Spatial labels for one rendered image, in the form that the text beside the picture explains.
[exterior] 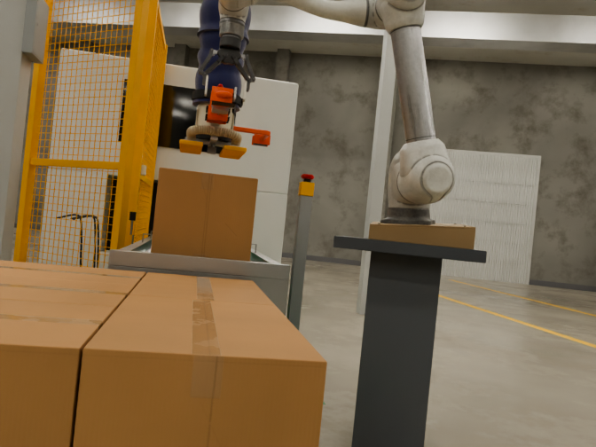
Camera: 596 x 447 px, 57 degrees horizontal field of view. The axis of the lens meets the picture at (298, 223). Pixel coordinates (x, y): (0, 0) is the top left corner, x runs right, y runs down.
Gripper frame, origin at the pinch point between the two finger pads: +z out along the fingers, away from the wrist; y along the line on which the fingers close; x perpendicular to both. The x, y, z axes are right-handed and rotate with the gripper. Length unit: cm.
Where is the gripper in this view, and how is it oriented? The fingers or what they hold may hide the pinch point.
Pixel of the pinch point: (224, 95)
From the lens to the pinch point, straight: 200.7
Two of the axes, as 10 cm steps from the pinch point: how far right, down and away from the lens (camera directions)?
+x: 1.9, 0.1, -9.8
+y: -9.8, -1.0, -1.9
